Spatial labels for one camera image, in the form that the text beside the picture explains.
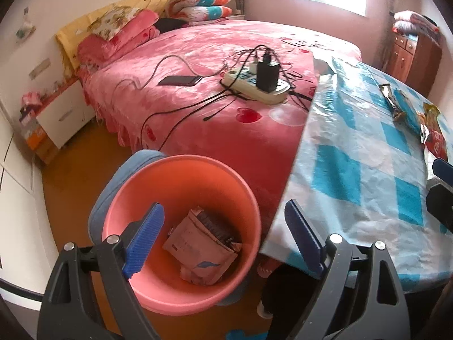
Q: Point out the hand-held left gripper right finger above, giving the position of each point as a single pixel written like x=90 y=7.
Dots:
x=304 y=233

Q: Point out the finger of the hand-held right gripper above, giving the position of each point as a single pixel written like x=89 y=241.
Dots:
x=442 y=205
x=444 y=168

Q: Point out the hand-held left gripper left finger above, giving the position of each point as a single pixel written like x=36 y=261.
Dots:
x=145 y=233

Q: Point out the white printed plastic packet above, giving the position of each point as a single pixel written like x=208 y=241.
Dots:
x=198 y=258

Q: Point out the pink plastic bucket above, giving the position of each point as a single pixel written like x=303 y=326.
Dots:
x=198 y=184

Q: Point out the gold and black coffee stick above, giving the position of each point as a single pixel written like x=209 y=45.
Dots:
x=393 y=102

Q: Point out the pink slipper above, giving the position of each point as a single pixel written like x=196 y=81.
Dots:
x=263 y=271

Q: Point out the yellow snack wrapper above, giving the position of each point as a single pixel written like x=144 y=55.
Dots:
x=430 y=113

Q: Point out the person's leg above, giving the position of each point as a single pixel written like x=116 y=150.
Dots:
x=283 y=290

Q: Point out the brown wooden cabinet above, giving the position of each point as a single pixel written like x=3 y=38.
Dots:
x=414 y=63

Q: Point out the white wardrobe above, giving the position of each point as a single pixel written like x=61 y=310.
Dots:
x=17 y=202

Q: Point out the white nightstand with drawer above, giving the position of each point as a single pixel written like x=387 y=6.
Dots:
x=67 y=113

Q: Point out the orange cardboard box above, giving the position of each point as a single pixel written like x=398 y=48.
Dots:
x=35 y=138

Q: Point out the pink folded quilts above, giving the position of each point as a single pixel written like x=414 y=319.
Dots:
x=416 y=24

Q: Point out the black phone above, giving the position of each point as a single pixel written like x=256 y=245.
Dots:
x=178 y=80

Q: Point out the white power strip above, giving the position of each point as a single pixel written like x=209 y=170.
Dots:
x=240 y=81

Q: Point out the pink packet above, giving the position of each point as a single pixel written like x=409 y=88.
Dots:
x=32 y=98

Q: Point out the pink bed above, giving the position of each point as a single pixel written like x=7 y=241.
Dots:
x=198 y=49

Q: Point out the pink folded blanket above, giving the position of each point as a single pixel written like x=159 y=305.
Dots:
x=120 y=42

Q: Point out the yellow headboard cover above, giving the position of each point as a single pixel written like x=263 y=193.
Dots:
x=74 y=39

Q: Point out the black cloth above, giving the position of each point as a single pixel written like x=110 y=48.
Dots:
x=170 y=24

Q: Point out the yellow floral pillow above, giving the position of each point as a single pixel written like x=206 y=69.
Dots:
x=113 y=21

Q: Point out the colourful folded quilt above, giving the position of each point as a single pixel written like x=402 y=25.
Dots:
x=201 y=7

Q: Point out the wall decoration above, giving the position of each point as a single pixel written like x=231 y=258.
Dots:
x=25 y=24

